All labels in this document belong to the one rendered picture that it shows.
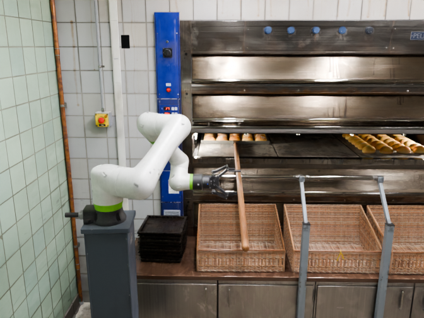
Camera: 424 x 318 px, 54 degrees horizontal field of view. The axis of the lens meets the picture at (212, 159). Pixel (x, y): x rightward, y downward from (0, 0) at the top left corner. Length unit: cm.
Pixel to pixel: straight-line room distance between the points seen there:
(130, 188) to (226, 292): 122
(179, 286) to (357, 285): 110
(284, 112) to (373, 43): 72
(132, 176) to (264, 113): 137
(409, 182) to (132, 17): 221
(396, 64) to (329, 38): 48
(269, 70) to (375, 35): 72
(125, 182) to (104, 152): 132
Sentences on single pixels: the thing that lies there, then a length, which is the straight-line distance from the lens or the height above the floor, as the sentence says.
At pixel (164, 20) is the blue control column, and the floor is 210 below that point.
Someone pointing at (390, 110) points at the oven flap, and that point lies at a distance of 306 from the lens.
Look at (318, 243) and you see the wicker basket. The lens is 310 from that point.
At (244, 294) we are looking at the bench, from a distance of 273.
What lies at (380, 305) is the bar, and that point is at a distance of 286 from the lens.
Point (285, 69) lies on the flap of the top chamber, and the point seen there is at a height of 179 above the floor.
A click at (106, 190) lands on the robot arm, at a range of 180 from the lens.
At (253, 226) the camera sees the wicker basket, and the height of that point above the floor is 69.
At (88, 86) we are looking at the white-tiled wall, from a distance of 297.
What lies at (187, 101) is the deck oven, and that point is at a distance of 285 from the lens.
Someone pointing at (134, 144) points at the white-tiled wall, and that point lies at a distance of 296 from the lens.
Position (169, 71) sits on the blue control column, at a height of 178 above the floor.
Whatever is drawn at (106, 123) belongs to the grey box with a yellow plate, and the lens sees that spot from 290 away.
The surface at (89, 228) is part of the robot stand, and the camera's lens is 185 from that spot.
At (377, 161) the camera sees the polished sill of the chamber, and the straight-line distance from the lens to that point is 312.
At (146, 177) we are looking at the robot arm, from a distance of 172.
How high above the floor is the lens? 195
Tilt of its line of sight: 15 degrees down
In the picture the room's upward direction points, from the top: straight up
